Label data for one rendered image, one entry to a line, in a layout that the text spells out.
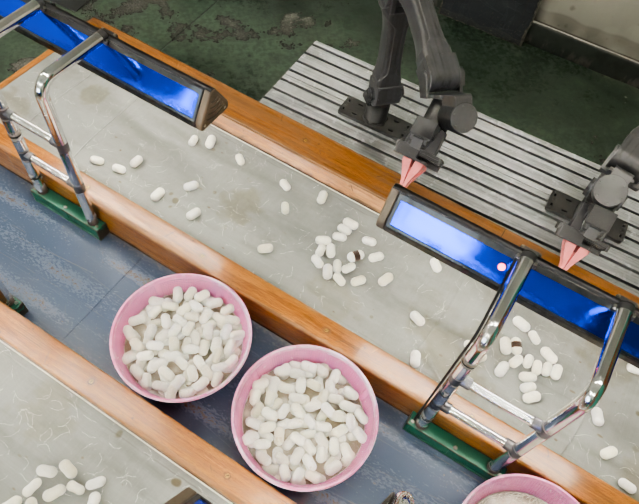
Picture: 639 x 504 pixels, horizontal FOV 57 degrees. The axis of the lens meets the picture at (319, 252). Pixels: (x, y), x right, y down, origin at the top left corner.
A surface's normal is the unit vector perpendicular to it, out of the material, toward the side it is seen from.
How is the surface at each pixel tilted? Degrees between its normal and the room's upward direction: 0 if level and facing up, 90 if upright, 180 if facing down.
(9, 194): 0
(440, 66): 19
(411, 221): 58
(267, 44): 0
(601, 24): 88
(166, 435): 0
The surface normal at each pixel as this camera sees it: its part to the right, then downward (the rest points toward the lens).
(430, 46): 0.16, -0.24
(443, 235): -0.40, 0.30
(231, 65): 0.08, -0.54
